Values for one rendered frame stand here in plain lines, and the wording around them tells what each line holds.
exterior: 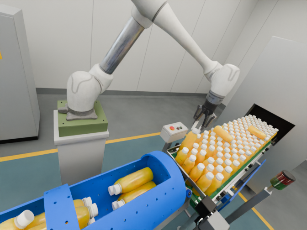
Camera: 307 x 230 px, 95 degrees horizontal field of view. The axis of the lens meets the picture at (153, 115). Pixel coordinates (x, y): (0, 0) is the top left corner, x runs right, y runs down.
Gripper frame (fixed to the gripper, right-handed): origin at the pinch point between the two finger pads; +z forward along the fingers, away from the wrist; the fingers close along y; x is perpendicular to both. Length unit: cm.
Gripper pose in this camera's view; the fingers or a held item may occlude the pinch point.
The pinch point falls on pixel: (197, 127)
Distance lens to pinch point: 97.6
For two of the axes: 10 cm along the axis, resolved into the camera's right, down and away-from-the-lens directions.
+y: 5.6, 5.8, -5.9
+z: -2.8, 8.0, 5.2
